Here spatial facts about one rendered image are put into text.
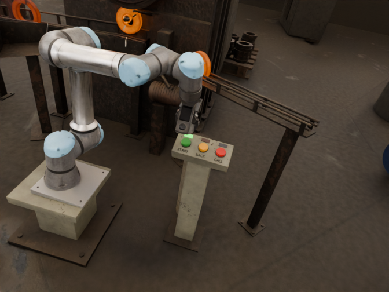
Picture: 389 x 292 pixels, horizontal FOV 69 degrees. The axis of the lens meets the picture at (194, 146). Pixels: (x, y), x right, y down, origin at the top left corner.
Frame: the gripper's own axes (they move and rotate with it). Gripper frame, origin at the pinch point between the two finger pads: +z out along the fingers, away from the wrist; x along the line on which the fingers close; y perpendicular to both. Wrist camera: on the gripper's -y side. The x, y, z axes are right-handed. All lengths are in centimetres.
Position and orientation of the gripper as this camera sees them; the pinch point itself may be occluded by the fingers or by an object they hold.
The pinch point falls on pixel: (186, 133)
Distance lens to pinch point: 112.8
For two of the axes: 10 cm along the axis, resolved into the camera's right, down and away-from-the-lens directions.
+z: -0.5, 5.4, 8.4
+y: 2.9, -7.9, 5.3
